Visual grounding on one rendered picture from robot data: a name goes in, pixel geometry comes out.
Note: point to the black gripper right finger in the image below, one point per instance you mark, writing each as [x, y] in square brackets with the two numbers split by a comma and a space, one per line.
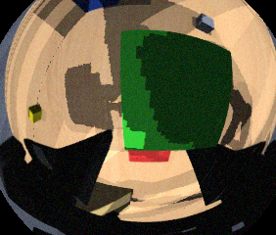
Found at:
[216, 168]

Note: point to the green block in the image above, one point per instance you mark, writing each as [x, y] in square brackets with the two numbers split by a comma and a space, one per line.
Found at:
[175, 90]

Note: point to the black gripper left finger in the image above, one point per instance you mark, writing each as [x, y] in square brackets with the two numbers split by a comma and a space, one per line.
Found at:
[77, 165]

